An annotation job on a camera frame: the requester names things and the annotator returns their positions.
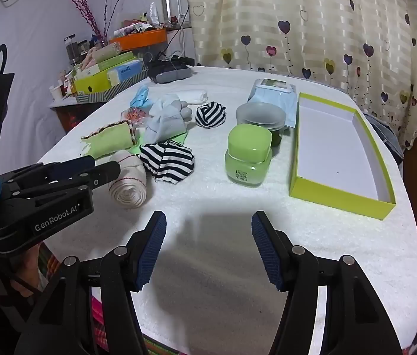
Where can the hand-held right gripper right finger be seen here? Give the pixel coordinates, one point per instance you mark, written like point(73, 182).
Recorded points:
point(266, 251)

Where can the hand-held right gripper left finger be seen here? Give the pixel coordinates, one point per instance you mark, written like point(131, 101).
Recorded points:
point(153, 251)

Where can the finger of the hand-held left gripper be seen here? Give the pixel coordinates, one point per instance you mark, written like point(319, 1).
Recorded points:
point(106, 173)
point(75, 164)

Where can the beige cloth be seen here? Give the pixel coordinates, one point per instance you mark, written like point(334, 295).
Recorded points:
point(127, 188)

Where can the green cloth with lace trim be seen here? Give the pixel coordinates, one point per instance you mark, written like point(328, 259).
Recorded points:
point(108, 140)

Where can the large striped sock ball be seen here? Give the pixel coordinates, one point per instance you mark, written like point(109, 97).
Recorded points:
point(167, 161)

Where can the light grey-blue sock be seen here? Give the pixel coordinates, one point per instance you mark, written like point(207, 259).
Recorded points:
point(164, 127)

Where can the blue face mask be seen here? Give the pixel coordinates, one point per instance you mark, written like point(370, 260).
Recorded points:
point(140, 98)

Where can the white towel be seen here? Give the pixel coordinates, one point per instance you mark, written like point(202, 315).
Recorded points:
point(195, 96)

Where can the small striped sock ball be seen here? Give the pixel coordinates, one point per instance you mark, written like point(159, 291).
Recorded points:
point(210, 115)

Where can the lime green cardboard box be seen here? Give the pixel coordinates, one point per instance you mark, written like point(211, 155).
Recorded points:
point(334, 148)

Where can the brown side table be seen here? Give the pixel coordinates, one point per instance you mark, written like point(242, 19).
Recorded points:
point(71, 116)

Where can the paper cup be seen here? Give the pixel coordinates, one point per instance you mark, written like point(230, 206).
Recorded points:
point(56, 92)

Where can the lime green file box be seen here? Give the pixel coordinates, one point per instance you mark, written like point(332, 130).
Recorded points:
point(90, 83)

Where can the striped cardboard tray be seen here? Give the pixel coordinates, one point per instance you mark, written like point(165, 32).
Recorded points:
point(119, 88)

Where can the blue tissue pack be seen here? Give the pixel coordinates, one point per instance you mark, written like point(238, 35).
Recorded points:
point(127, 71)

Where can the pink knit cloth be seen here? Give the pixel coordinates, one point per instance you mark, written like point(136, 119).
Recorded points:
point(90, 57)

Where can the green glass cream jar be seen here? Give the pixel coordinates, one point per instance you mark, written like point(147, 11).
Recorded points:
point(247, 144)

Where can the white and green flat box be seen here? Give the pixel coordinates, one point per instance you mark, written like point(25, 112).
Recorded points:
point(112, 62)

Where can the tall glass jar black lid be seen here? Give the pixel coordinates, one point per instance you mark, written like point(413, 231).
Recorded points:
point(70, 50)

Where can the black and grey headset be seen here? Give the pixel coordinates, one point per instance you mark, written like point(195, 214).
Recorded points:
point(167, 75)

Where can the beige roll in plastic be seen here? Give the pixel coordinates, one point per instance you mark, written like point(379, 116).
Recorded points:
point(108, 52)

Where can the small glass jar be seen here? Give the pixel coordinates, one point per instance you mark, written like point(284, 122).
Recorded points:
point(82, 47)

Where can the orange tray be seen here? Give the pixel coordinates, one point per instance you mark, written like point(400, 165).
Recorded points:
point(138, 40)

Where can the red berry branches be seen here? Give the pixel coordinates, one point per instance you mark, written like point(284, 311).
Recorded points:
point(93, 26)

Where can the pile of small packets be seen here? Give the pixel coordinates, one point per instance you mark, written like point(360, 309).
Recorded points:
point(138, 26)

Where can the wet wipes packet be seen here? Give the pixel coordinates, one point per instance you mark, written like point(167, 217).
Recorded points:
point(279, 100)

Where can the dark grey clothing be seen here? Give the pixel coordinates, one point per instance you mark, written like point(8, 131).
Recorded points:
point(386, 133)

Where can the heart print curtain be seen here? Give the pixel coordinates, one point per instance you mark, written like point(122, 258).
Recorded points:
point(304, 14)

